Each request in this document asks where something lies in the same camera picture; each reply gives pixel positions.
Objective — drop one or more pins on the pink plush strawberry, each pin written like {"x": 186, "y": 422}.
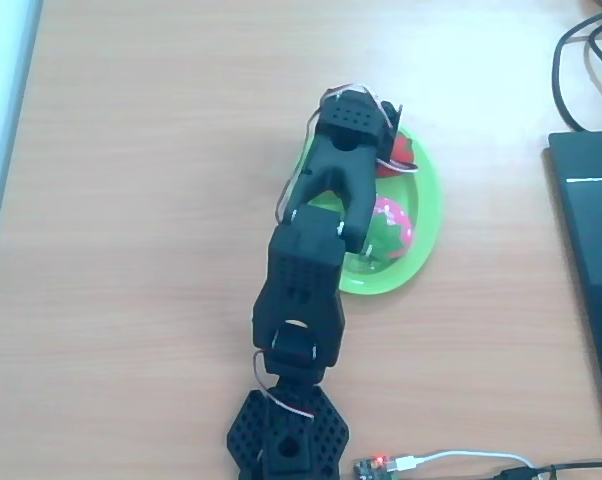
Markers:
{"x": 396, "y": 230}

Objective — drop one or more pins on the red toy tomato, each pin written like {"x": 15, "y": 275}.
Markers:
{"x": 403, "y": 152}

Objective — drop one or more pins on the motor controller circuit board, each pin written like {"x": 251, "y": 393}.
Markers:
{"x": 373, "y": 467}

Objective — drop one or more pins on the black laptop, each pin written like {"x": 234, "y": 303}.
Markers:
{"x": 591, "y": 260}

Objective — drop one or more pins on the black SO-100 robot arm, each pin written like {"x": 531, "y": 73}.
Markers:
{"x": 306, "y": 280}

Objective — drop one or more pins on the green plastic plate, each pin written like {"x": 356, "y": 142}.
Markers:
{"x": 421, "y": 210}

